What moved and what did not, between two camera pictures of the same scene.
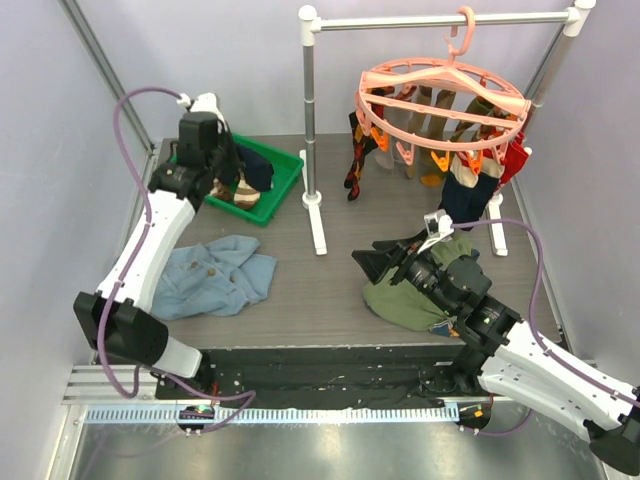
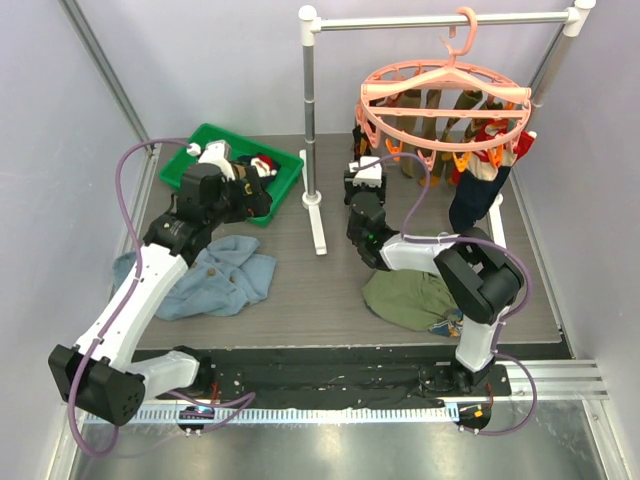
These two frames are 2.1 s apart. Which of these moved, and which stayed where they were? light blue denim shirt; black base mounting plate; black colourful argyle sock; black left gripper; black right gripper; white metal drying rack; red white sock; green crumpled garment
Moved: black colourful argyle sock; black left gripper; black right gripper; red white sock
Stayed: black base mounting plate; green crumpled garment; light blue denim shirt; white metal drying rack
